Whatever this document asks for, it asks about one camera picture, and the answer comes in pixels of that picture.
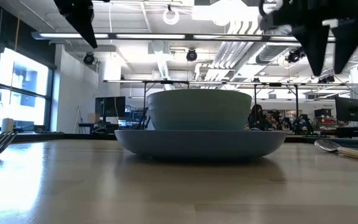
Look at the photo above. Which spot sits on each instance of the overhead light bar frame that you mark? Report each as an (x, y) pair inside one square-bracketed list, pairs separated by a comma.
[(151, 36)]

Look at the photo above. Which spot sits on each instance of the large window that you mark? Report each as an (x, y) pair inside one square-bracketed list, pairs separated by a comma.
[(20, 90)]

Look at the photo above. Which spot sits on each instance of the blue ceramic plate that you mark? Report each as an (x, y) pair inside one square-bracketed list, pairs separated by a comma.
[(197, 144)]

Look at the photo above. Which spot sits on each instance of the black hanging camera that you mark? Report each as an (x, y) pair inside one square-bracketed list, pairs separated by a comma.
[(191, 55), (89, 58), (294, 56)]

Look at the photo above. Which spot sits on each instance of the seated person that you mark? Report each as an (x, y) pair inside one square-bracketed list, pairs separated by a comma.
[(257, 119), (303, 124)]

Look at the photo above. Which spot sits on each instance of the mint green bowl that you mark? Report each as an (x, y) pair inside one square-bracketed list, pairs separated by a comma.
[(197, 109)]

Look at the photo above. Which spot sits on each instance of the silver ventilation duct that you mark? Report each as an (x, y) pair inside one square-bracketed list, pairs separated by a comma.
[(269, 51)]

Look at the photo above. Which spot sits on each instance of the white cup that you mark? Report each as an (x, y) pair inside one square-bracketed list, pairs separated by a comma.
[(7, 125)]

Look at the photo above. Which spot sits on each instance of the black computer monitor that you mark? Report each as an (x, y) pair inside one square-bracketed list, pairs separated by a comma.
[(349, 109), (110, 106)]

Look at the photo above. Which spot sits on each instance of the black gantry frame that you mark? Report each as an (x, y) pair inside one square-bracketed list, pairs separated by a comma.
[(255, 99)]

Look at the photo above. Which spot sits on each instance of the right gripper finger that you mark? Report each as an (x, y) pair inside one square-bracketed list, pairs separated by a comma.
[(314, 46), (348, 43)]

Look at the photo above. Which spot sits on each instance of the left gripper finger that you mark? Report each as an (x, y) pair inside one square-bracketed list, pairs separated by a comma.
[(84, 28)]

